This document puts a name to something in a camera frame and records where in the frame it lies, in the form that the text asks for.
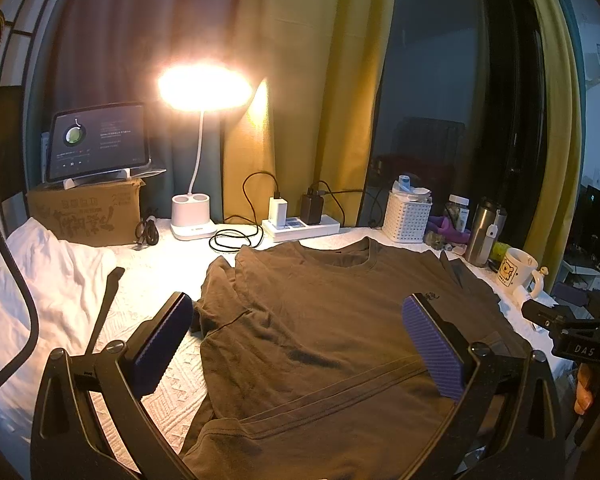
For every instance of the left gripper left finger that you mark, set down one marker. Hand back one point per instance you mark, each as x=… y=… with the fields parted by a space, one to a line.
x=67 y=439

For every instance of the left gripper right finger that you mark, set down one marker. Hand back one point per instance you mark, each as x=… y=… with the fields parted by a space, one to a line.
x=505 y=423

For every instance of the dark brown t-shirt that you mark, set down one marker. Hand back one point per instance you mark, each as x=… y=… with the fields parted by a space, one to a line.
x=310 y=372

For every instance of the person right hand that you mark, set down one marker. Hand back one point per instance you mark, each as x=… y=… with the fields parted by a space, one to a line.
x=588 y=385

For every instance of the white cartoon mug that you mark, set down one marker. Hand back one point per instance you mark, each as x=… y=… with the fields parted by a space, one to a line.
x=521 y=275

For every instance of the stainless steel tumbler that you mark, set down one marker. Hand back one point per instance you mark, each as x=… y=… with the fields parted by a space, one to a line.
x=489 y=222

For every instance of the clear jar white lid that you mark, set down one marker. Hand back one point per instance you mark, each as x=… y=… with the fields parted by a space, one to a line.
x=457 y=209

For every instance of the purple cloth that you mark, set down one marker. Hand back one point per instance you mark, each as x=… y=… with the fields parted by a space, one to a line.
x=444 y=226

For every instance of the white perforated plastic basket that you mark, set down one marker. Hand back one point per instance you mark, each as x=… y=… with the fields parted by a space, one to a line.
x=406 y=220

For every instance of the brown cardboard box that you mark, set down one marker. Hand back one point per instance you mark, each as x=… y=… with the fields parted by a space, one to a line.
x=104 y=214

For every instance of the white tablet stand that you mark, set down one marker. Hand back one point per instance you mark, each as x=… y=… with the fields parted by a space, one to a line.
x=92 y=179

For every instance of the white power strip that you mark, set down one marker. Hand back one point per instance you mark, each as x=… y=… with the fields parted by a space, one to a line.
x=296 y=229

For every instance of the black charger plug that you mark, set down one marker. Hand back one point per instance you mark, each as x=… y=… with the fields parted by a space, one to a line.
x=312 y=204

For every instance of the tablet with dark screen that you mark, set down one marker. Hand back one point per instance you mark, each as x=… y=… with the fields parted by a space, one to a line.
x=96 y=140

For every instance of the white charger plug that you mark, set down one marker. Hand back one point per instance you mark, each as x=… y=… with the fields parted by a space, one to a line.
x=277 y=212

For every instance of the white desk lamp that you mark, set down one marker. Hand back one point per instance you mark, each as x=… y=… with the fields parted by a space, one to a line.
x=196 y=90

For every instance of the yellow curtain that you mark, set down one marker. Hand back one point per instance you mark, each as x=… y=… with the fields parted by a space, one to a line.
x=315 y=68

